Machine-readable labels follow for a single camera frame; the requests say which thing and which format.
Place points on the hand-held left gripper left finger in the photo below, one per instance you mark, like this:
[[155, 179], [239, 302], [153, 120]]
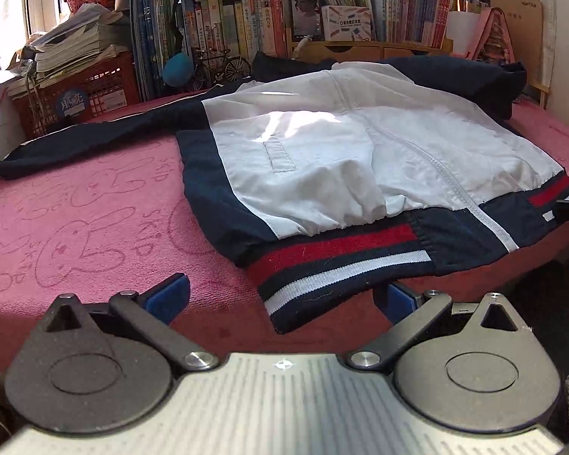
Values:
[[168, 298]]

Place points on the white printed box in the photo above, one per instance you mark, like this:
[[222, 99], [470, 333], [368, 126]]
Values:
[[346, 23]]

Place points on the miniature bicycle model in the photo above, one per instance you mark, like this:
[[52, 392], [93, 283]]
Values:
[[237, 68]]

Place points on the row of books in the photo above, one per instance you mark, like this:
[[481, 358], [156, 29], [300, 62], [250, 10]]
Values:
[[246, 23]]

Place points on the stack of paper booklets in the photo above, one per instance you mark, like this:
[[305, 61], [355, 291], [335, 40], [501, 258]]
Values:
[[76, 42]]

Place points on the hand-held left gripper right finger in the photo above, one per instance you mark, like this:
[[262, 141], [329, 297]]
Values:
[[398, 301]]

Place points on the pink toy house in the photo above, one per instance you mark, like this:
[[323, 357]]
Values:
[[495, 38]]

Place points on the red plastic crate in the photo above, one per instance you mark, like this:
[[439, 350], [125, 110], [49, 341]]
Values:
[[109, 85]]

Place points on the wooden drawer organizer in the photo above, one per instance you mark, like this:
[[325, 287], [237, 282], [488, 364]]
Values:
[[360, 51]]

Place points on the brown clipboard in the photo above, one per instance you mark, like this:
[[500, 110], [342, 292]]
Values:
[[526, 14]]

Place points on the navy white red jacket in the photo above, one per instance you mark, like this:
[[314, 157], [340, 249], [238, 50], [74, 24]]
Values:
[[360, 151]]

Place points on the smartphone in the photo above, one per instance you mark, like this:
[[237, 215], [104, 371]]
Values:
[[306, 14]]

